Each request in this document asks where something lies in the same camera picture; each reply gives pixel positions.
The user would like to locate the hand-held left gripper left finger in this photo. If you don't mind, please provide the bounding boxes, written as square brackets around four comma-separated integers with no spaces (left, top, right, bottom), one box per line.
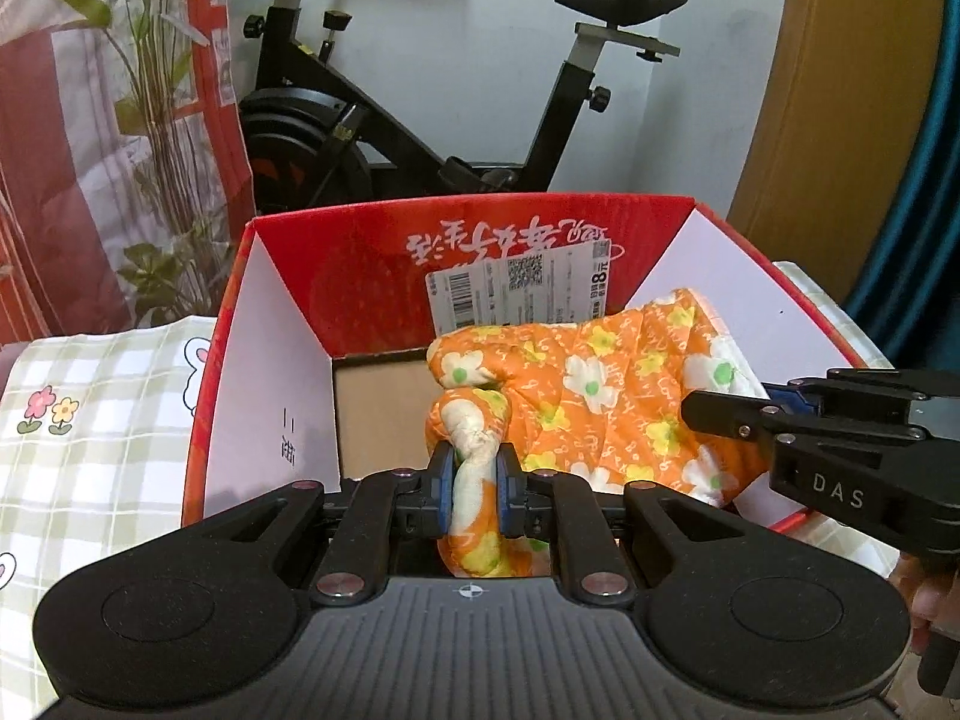
[199,441,457,610]

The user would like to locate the black exercise bike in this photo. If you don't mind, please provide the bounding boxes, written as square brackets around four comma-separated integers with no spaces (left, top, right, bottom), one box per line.
[238,0,689,215]

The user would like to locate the person's right hand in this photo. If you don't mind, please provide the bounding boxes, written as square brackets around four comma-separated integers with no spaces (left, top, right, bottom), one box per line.
[891,551,940,655]

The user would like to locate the red cardboard box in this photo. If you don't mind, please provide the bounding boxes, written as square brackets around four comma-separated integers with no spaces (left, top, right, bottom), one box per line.
[181,193,884,535]

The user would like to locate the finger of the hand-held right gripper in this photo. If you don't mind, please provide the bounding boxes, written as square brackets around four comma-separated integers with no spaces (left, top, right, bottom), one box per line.
[763,367,932,425]
[680,388,929,446]

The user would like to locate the checked cartoon blanket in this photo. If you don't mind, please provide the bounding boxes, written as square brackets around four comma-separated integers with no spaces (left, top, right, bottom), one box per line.
[0,261,905,695]

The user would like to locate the orange floral oven mitt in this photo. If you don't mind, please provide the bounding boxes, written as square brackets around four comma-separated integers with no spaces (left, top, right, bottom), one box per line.
[424,287,771,580]

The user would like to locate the wooden door panel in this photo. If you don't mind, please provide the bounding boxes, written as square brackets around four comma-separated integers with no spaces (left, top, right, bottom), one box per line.
[726,0,947,265]

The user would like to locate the printed backdrop cloth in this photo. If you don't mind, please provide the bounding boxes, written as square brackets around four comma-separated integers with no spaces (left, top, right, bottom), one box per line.
[0,0,257,342]

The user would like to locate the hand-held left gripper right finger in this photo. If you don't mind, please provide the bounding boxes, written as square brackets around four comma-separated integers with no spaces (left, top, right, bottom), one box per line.
[495,441,752,610]

